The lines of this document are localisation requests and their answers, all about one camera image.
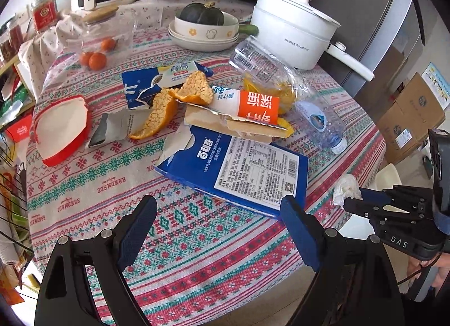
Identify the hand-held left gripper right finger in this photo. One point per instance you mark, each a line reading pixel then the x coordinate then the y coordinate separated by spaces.
pixel 301 238

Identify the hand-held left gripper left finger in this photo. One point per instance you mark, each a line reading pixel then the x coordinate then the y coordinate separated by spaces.
pixel 135 233

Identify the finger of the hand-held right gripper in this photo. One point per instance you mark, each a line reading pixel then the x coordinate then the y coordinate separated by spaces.
pixel 365 208
pixel 378 195

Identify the white tissue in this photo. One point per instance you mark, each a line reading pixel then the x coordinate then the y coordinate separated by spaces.
pixel 346 189

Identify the blue biscuit box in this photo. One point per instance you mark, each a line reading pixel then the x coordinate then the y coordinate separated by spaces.
pixel 246 171

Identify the clear plastic bottle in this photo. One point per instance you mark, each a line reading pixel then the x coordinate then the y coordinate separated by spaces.
pixel 318 124

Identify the grey foil wrapper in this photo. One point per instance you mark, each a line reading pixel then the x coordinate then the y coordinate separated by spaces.
pixel 112 127

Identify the orange white carton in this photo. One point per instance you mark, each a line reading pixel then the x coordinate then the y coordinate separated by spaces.
pixel 258 106

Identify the person's right hand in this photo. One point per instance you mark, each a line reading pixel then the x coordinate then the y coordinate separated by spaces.
pixel 442 271

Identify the patterned red green tablecloth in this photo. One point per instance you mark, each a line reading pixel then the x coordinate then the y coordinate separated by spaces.
pixel 211 259

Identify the red rimmed white lid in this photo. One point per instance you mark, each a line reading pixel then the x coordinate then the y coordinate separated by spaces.
pixel 59 129

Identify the torn blue carton piece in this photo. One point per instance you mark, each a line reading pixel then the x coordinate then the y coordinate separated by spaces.
pixel 140 83

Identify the red paper box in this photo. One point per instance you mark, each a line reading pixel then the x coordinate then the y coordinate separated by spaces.
pixel 19 129

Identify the small orange tangerine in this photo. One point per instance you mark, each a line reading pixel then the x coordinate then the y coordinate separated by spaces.
pixel 85 58
pixel 108 44
pixel 97 61

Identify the clear plastic bag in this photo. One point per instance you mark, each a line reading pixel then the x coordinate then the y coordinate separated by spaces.
pixel 262 62

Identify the green packet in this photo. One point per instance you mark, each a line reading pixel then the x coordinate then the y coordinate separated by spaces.
pixel 14 104

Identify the grey refrigerator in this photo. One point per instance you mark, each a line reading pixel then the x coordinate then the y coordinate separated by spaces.
pixel 369 13

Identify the white electric pot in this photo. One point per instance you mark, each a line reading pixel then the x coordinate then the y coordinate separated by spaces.
pixel 291 31

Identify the stacked plates with bowl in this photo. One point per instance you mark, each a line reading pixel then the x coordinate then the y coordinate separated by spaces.
pixel 197 44

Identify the clear glass container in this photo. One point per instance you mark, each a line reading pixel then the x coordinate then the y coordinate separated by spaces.
pixel 105 29

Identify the green cucumber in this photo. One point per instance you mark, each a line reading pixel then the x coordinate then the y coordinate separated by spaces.
pixel 249 29

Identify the white flower print bowl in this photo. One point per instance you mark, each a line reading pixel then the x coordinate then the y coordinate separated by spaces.
pixel 207 32

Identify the dark green pumpkin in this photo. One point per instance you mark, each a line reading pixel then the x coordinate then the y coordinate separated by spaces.
pixel 200 13

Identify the dark spice jar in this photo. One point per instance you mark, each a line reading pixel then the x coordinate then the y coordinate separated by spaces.
pixel 12 38

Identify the red label jar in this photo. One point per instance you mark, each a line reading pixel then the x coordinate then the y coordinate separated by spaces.
pixel 44 11

